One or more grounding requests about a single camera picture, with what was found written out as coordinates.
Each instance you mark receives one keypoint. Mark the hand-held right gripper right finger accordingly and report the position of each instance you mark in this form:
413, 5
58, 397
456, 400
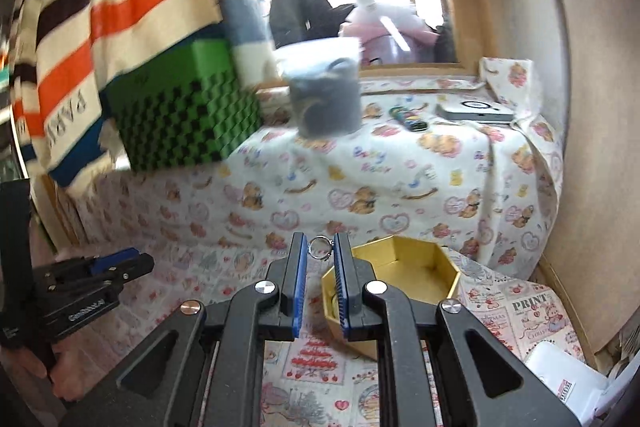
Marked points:
341, 287

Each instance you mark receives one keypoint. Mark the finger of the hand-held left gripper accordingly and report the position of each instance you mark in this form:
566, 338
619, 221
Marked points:
132, 271
115, 259

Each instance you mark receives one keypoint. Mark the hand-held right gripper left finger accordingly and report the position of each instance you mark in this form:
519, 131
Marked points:
299, 287

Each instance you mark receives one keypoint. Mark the yellow hexagonal paper box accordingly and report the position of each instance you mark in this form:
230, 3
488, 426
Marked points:
400, 272

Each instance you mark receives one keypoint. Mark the person's left hand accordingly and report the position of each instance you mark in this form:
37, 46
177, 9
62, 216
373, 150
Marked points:
65, 379

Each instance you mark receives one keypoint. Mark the teddy bear printed cloth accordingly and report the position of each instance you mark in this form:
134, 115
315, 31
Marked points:
400, 187

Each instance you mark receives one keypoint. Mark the green black checkered box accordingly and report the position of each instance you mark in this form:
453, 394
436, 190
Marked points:
185, 117

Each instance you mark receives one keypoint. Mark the pink printed tablecloth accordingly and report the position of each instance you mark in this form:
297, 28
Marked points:
520, 312

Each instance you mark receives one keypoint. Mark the multicoloured marker set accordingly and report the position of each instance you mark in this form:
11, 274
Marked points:
409, 118

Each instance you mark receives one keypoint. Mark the clear plastic container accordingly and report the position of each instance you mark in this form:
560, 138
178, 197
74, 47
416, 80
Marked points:
325, 97

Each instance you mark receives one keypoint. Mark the white flat device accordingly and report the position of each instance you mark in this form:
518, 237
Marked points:
475, 112

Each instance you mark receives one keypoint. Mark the white plastic box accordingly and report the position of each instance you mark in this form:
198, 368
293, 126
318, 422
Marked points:
565, 382

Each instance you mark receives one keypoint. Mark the pink plush toy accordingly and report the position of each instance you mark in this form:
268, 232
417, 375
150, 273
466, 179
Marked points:
385, 32

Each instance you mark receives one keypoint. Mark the black cloth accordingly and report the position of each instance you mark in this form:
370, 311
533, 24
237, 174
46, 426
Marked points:
300, 7

